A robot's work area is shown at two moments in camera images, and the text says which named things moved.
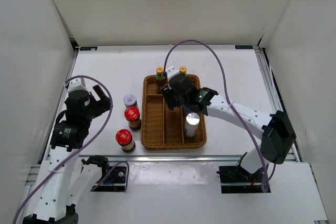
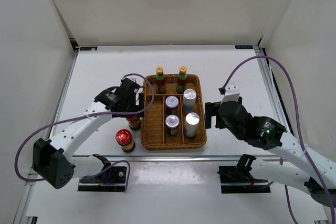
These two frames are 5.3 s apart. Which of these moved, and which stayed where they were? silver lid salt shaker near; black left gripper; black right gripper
Moved: black right gripper; black left gripper
Stayed: silver lid salt shaker near
